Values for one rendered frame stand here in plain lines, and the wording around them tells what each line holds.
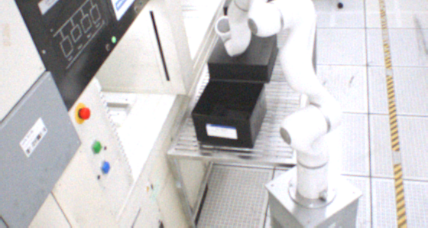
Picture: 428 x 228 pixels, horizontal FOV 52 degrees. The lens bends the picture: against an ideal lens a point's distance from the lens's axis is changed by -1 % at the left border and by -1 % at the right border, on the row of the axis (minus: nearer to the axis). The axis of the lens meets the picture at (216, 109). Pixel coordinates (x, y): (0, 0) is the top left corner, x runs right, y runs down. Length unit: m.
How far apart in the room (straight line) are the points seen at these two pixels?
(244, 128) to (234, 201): 0.95
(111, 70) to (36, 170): 1.09
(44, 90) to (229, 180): 1.84
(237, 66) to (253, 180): 1.07
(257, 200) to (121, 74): 1.15
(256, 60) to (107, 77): 0.77
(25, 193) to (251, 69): 1.16
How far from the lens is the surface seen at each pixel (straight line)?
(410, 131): 3.26
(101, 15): 1.55
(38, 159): 1.28
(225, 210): 2.76
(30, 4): 1.25
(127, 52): 2.16
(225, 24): 1.82
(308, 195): 1.78
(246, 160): 1.97
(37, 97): 1.25
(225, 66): 2.04
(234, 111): 2.20
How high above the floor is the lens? 2.18
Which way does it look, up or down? 39 degrees down
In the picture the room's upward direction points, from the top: 10 degrees counter-clockwise
